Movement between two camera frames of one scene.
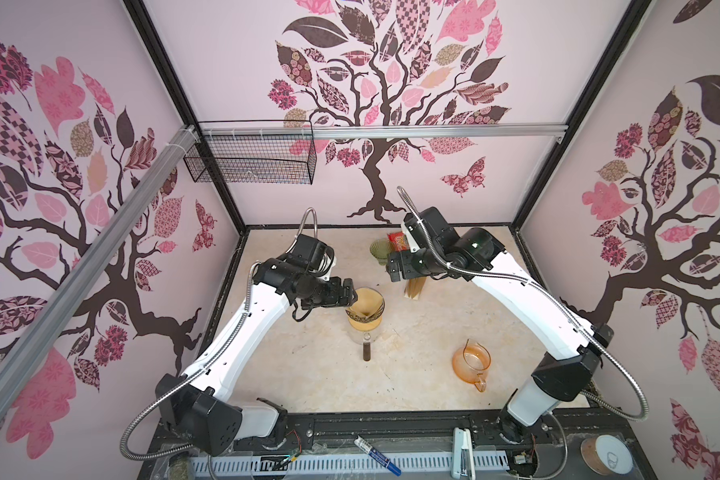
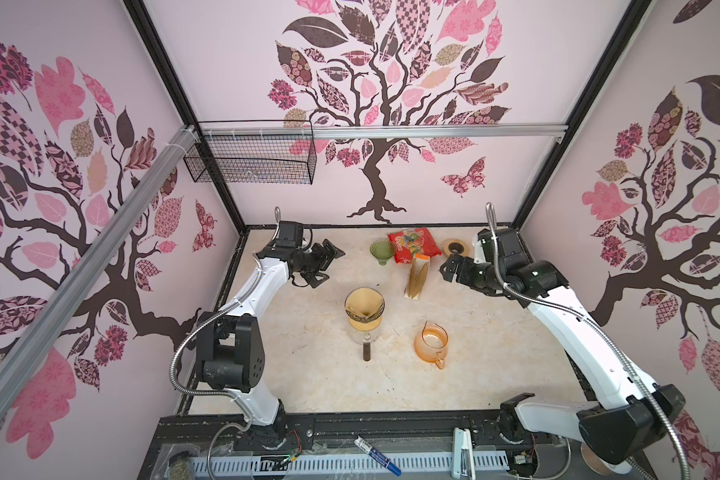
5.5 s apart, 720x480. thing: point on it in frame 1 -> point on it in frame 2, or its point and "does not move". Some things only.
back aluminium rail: (379, 131) does not move
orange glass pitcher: (471, 363) -> (431, 343)
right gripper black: (402, 259) -> (460, 276)
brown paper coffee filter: (368, 301) does not move
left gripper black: (333, 299) -> (323, 261)
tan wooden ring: (365, 326) does not move
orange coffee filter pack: (414, 287) does not move
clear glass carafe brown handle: (364, 337) does not move
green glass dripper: (380, 250) does not move
